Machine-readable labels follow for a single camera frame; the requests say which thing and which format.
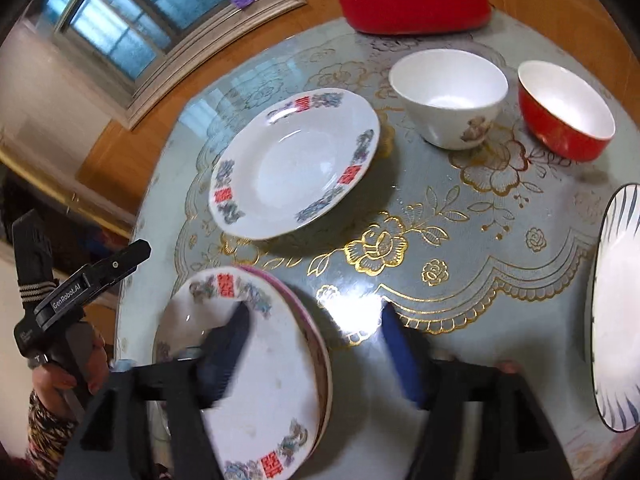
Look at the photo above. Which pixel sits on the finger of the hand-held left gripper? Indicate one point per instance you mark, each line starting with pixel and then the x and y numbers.
pixel 127 257

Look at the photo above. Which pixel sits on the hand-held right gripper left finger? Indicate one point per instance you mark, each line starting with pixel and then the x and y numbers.
pixel 225 355

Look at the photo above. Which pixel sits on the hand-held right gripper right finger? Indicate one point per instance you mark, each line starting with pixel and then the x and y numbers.
pixel 400 355

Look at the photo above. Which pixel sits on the white floral rim plate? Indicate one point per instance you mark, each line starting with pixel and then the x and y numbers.
pixel 270 375
pixel 295 160

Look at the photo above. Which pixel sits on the pink rim plate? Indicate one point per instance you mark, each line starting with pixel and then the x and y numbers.
pixel 320 350

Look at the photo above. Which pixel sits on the pink plate with blue leaves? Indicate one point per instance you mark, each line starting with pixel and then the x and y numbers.
pixel 617 320

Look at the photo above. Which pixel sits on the white bowl with figure print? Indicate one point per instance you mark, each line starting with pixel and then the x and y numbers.
pixel 445 95

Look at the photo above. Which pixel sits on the red bowl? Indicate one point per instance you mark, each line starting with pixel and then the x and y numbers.
pixel 565 110

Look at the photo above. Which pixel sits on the person's left forearm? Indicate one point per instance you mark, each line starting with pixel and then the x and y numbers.
pixel 47 430

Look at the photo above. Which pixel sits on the person's left hand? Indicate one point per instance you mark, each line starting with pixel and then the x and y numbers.
pixel 95 360

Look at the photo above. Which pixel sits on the gold floral tablecloth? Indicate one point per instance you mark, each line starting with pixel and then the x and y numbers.
pixel 450 240

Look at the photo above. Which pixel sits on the window with wooden frame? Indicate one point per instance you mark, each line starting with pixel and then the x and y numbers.
pixel 125 30

